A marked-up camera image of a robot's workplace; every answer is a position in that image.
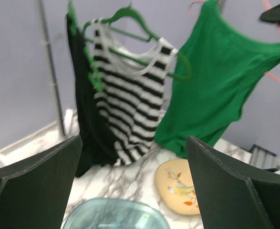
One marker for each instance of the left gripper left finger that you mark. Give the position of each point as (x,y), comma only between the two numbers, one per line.
(34,192)

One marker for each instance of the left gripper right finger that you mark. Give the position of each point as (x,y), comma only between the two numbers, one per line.
(230,193)

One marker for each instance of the pink wire hanger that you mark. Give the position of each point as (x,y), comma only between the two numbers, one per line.
(223,56)

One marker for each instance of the green tank top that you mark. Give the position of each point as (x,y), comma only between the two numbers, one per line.
(198,109)

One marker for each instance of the black white striped tank top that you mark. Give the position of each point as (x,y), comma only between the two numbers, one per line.
(134,86)

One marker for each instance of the green hanger with striped top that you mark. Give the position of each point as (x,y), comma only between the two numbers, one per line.
(166,18)

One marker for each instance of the green hanger with black top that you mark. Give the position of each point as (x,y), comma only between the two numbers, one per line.
(87,55)

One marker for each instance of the beige bird pattern plate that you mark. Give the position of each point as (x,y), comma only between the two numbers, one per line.
(175,186)

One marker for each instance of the clear blue plastic tray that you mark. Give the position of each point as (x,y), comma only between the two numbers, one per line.
(114,213)

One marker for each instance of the metal clothes rack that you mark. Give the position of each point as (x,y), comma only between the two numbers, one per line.
(46,42)

